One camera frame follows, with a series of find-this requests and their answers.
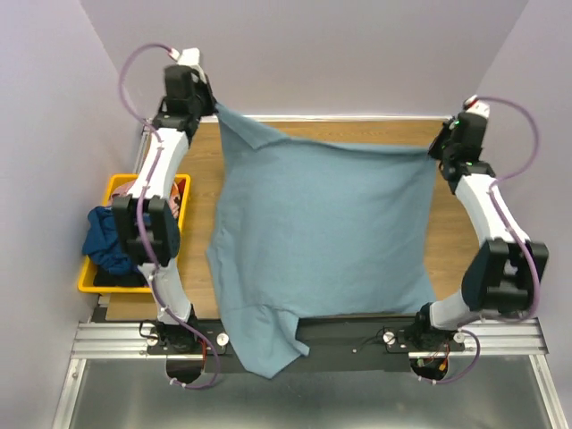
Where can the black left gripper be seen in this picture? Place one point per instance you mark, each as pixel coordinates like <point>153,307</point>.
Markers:
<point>203,86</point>

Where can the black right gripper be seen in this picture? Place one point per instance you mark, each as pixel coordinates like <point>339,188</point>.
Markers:
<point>447,130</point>

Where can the light blue t shirt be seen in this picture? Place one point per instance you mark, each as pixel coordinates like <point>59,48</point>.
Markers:
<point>305,228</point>

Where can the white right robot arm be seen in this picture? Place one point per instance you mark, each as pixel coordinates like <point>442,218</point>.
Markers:
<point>503,280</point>

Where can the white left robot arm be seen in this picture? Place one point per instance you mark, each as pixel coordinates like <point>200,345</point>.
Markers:
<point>146,227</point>

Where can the patterned pink shirt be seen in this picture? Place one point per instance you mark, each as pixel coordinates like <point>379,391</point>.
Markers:
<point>175,199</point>

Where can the dark blue shirt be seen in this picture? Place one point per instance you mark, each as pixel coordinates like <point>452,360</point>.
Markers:
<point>102,245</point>

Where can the yellow plastic bin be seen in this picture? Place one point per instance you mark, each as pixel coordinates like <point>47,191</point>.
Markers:
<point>89,280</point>

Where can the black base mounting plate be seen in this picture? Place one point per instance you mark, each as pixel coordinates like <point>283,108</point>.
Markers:
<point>338,344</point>

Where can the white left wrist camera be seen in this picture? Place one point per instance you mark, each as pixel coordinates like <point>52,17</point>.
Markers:
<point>190,57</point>

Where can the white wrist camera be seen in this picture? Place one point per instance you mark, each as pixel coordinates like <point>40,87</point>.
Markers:
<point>474,105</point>
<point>190,57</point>

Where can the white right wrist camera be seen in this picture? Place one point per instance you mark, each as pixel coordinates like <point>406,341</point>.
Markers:
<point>474,105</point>

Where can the aluminium frame rail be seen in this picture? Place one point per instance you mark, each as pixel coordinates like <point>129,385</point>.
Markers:
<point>131,340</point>

